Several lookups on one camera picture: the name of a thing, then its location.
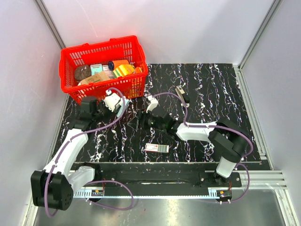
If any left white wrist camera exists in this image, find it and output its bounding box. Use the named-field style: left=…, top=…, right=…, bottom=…
left=103, top=90, right=123, bottom=113

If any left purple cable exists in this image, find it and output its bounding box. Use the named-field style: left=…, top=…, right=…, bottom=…
left=44, top=87, right=135, bottom=218

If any yellow green snack pack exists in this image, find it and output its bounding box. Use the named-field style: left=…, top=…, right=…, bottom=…
left=113, top=64, right=135, bottom=78

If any orange blue cylinder can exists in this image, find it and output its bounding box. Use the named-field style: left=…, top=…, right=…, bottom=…
left=108, top=59, right=129, bottom=71

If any red white staple box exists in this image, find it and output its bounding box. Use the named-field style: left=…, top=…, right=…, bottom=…
left=145, top=144, right=169, bottom=153

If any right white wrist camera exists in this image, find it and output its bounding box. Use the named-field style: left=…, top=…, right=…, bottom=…
left=146, top=95, right=158, bottom=113

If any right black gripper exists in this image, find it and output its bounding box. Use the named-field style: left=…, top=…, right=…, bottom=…
left=127, top=108, right=166, bottom=132

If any brown cardboard box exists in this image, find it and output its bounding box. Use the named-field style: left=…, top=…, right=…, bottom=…
left=78, top=71, right=110, bottom=86

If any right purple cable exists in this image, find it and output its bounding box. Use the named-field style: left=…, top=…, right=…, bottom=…
left=150, top=92, right=254, bottom=203

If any brown round cookie pack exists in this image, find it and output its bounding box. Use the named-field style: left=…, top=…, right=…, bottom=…
left=74, top=65, right=91, bottom=82

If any purple cable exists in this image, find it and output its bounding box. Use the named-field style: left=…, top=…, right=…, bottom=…
left=44, top=87, right=135, bottom=218
left=150, top=92, right=254, bottom=203

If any teal small box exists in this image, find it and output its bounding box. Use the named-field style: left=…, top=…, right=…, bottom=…
left=90, top=64, right=103, bottom=75

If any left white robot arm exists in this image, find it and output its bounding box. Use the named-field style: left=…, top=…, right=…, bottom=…
left=31, top=93, right=129, bottom=213

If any white slotted cable duct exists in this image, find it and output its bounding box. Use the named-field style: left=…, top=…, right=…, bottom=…
left=73, top=185, right=228, bottom=199

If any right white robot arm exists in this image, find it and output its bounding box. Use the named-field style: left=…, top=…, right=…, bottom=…
left=127, top=110, right=253, bottom=186

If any red plastic shopping basket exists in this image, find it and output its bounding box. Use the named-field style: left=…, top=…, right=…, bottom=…
left=59, top=35, right=149, bottom=104

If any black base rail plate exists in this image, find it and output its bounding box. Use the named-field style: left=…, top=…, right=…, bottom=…
left=70, top=162, right=243, bottom=196

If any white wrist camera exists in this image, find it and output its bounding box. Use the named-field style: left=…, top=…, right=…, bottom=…
left=146, top=95, right=158, bottom=113
left=103, top=90, right=123, bottom=113

